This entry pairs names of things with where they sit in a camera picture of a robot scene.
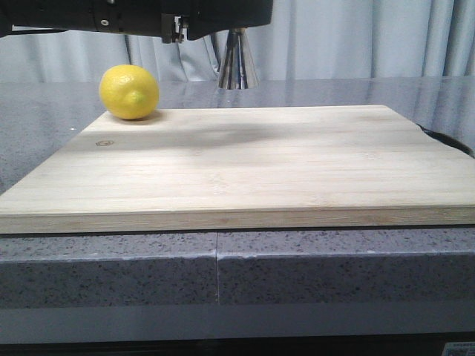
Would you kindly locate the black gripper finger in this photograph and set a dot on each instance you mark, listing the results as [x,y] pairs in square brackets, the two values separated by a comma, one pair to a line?
[211,16]

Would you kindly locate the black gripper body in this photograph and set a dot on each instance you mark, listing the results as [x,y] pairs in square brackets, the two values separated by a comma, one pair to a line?
[140,17]

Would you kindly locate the steel hourglass jigger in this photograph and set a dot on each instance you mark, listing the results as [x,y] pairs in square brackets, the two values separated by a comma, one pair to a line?
[237,69]

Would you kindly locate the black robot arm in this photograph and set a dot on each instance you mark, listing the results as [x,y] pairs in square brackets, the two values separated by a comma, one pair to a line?
[26,17]

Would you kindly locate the yellow lemon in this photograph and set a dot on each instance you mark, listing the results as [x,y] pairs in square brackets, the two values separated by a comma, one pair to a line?
[129,91]

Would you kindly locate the grey curtain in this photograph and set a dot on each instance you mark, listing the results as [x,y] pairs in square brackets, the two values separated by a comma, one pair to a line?
[75,56]

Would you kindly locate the light wooden cutting board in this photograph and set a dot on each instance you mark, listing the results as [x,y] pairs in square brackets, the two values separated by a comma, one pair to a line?
[189,169]

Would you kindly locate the white label sticker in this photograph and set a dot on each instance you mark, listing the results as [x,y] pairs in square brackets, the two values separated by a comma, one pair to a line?
[463,348]

